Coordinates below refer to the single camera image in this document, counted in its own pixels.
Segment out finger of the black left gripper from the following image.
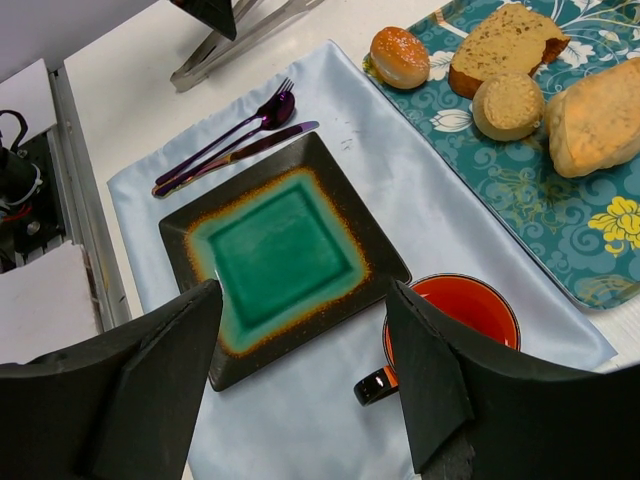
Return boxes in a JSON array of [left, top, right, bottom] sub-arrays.
[[171, 0, 237, 40]]

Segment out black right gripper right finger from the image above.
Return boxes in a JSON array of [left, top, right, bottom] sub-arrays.
[[386, 282, 639, 479]]

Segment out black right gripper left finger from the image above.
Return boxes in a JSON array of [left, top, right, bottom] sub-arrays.
[[1, 280, 223, 479]]

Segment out stainless steel serving tongs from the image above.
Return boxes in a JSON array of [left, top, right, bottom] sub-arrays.
[[170, 0, 322, 93]]

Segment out sliced brown bread loaf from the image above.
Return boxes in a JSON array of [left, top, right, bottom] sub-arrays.
[[448, 3, 570, 99]]

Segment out small round bread roll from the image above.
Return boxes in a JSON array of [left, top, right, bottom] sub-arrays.
[[472, 72, 545, 142]]

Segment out large crusty bread roll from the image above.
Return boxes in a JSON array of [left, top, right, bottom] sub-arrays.
[[544, 58, 639, 178]]

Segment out iridescent purple fork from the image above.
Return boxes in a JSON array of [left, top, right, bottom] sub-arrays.
[[155, 77, 295, 185]]

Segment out iridescent purple spoon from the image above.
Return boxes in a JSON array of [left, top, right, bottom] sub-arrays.
[[151, 93, 297, 198]]

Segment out iridescent purple knife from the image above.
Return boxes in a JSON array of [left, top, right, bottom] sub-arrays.
[[151, 121, 319, 197]]

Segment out round sesame burger bun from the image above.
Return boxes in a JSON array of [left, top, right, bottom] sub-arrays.
[[369, 26, 430, 90]]

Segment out teal floral serving tray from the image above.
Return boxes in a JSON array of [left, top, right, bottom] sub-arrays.
[[380, 1, 639, 309]]

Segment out square green glazed plate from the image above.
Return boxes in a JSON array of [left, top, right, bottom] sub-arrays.
[[159, 133, 411, 391]]

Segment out orange mug black handle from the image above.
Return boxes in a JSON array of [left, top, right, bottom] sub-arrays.
[[354, 273, 521, 406]]

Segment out aluminium frame rail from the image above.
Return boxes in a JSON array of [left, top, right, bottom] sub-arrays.
[[47, 67, 131, 330]]

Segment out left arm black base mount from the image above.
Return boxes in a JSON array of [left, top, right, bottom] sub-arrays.
[[1, 109, 66, 273]]

